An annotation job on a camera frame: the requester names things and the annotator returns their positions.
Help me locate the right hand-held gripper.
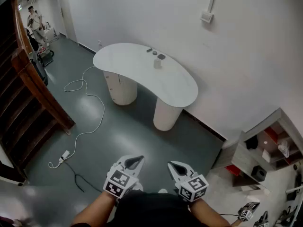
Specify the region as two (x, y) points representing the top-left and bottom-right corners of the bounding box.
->
(167, 160), (210, 202)

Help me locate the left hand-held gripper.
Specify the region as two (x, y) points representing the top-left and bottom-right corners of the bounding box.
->
(102, 155), (145, 200)

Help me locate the person's right forearm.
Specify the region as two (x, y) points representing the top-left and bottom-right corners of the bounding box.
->
(188, 199), (232, 227)

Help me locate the person's left forearm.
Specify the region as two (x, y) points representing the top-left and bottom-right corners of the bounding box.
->
(70, 191), (119, 227)

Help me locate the person's black clothing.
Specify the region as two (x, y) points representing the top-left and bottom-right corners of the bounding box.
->
(105, 190), (210, 227)

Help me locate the red box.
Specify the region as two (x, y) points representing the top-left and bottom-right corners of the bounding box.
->
(225, 164), (242, 176)

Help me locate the white power strip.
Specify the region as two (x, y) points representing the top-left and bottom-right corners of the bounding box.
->
(58, 150), (71, 163)

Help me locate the grey shelf unit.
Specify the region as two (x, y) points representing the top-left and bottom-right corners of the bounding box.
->
(210, 107), (303, 192)

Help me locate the black cube box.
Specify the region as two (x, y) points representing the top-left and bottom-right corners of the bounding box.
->
(250, 165), (268, 183)

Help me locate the spare hand-held gripper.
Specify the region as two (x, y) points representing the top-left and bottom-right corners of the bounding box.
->
(237, 201), (261, 223)

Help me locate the small white box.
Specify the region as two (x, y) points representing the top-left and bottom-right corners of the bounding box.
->
(261, 148), (272, 163)

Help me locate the white kidney-shaped table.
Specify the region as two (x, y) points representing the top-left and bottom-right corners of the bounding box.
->
(92, 42), (199, 132)

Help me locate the white striped object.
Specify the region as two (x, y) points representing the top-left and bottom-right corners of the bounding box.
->
(277, 140), (290, 158)

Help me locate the dark wooden staircase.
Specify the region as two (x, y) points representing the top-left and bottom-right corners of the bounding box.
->
(0, 0), (76, 186)

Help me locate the black suitcase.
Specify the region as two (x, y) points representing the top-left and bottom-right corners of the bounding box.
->
(29, 58), (49, 87)

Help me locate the red and black floor appliance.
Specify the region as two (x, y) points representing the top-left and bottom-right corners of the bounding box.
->
(35, 46), (55, 67)

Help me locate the white door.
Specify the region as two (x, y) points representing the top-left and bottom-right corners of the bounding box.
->
(57, 0), (78, 44)

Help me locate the black floor cable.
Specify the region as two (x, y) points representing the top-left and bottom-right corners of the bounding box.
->
(62, 160), (103, 194)

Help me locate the white floor cable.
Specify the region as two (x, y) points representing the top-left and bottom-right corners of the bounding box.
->
(48, 66), (106, 169)

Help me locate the white wall switch box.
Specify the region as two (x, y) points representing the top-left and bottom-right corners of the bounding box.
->
(199, 10), (214, 24)

